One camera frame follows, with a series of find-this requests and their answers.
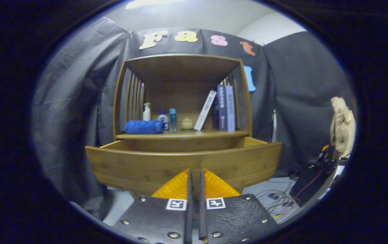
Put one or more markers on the rolled blue towel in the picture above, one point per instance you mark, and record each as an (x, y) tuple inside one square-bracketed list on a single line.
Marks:
[(144, 127)]

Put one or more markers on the clear blue bottle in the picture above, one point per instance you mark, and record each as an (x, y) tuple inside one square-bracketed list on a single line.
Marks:
[(172, 118)]

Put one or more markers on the wooden drawer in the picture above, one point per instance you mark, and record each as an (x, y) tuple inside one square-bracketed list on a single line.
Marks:
[(139, 169)]

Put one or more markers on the black tripod stand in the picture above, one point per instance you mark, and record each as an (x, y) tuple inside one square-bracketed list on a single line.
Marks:
[(274, 125)]

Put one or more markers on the beige cloth bag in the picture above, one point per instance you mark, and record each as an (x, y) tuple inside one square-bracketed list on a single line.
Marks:
[(343, 127)]

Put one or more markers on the black equipment with orange part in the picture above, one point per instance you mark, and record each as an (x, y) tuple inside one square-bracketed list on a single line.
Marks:
[(312, 179)]

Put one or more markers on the white bottle with blue cap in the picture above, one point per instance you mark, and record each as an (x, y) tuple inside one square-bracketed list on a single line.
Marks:
[(162, 118)]

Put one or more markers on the beige lidded teacup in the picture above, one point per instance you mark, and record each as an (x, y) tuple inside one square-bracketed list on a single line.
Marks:
[(187, 123)]

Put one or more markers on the dark blue book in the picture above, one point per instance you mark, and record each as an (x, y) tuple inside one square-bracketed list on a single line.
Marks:
[(221, 108)]

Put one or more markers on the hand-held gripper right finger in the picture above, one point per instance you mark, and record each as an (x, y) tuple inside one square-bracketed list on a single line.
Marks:
[(202, 217)]

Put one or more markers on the white book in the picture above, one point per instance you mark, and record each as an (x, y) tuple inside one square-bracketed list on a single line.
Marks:
[(206, 110)]

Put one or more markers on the wooden countertop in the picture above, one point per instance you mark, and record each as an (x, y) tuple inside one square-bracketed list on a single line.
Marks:
[(187, 134)]

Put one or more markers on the light purple book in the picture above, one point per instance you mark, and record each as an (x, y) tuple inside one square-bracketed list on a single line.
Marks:
[(230, 108)]

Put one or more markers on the white pump bottle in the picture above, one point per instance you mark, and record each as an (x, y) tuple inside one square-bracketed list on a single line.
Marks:
[(146, 113)]

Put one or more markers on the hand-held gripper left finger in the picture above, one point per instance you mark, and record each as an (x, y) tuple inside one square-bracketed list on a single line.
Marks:
[(189, 217)]

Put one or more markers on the wooden cabinet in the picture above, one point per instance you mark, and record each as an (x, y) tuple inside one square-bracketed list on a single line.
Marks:
[(180, 67)]

